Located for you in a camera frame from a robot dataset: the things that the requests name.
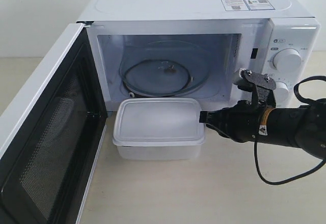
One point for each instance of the translucent lidded plastic container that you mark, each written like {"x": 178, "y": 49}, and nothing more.
{"x": 159, "y": 129}

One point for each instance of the white Midea microwave oven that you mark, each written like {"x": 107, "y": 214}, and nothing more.
{"x": 234, "y": 40}

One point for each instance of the glass microwave turntable plate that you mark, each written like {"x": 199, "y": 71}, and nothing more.
{"x": 164, "y": 68}

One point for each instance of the white printed instruction sheet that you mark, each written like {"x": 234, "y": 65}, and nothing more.
{"x": 247, "y": 5}

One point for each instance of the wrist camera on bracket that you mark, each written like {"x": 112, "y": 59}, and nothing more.
{"x": 261, "y": 87}

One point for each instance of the white microwave door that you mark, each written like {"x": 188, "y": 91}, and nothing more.
{"x": 51, "y": 134}

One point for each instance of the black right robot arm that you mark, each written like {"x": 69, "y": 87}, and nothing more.
{"x": 302, "y": 127}

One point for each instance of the upper white control knob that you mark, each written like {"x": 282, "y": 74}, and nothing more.
{"x": 287, "y": 60}

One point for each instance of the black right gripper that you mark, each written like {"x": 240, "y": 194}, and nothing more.
{"x": 238, "y": 123}

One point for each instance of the lower white timer knob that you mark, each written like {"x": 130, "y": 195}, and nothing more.
{"x": 281, "y": 92}

